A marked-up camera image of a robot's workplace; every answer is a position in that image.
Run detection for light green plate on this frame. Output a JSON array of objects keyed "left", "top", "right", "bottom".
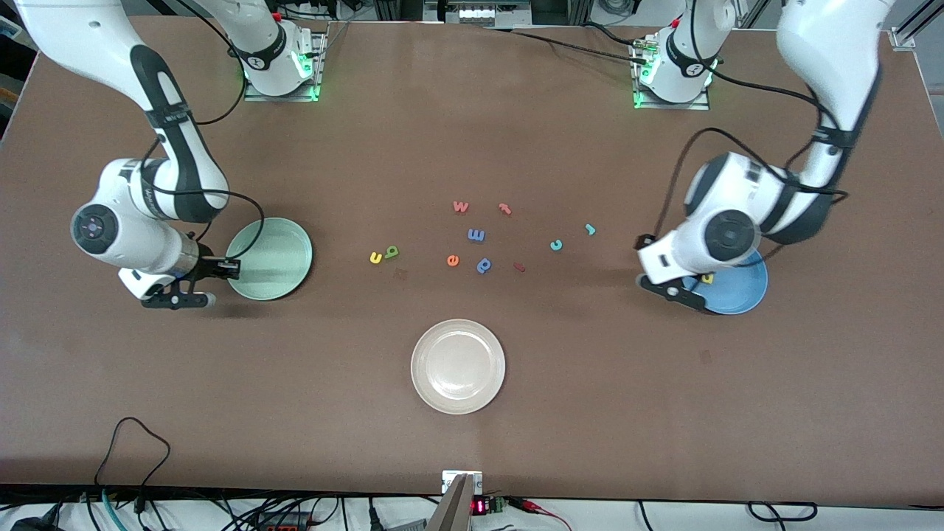
[{"left": 225, "top": 217, "right": 313, "bottom": 302}]

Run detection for blue plate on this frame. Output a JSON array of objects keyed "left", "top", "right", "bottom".
[{"left": 682, "top": 249, "right": 769, "bottom": 316}]

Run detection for beige plate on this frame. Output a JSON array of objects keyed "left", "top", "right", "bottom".
[{"left": 410, "top": 319, "right": 507, "bottom": 415}]

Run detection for grey box with lights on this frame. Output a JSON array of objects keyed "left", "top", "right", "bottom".
[{"left": 424, "top": 0, "right": 532, "bottom": 27}]

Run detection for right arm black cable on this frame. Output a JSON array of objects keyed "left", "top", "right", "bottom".
[{"left": 144, "top": 70, "right": 265, "bottom": 260}]

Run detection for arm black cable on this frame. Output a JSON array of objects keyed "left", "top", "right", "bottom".
[
  {"left": 144, "top": 70, "right": 265, "bottom": 260},
  {"left": 653, "top": 0, "right": 849, "bottom": 237}
]

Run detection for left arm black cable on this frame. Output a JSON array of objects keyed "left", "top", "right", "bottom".
[{"left": 653, "top": 0, "right": 849, "bottom": 237}]

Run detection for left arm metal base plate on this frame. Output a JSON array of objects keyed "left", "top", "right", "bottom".
[{"left": 631, "top": 37, "right": 710, "bottom": 111}]

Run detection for thin black looped cable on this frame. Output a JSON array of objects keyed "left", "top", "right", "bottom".
[{"left": 94, "top": 417, "right": 172, "bottom": 513}]

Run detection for short black table cable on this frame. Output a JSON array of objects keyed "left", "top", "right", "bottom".
[{"left": 583, "top": 21, "right": 648, "bottom": 48}]

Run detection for long black table cable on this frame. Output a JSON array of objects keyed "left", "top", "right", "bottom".
[{"left": 476, "top": 25, "right": 650, "bottom": 66}]

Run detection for red clip wires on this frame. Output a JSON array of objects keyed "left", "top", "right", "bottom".
[{"left": 509, "top": 498, "right": 572, "bottom": 531}]

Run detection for black flat loop cable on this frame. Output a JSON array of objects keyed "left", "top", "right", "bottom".
[{"left": 746, "top": 501, "right": 818, "bottom": 523}]

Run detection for grey metal camera bracket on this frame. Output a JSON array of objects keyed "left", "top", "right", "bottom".
[{"left": 426, "top": 471, "right": 484, "bottom": 531}]

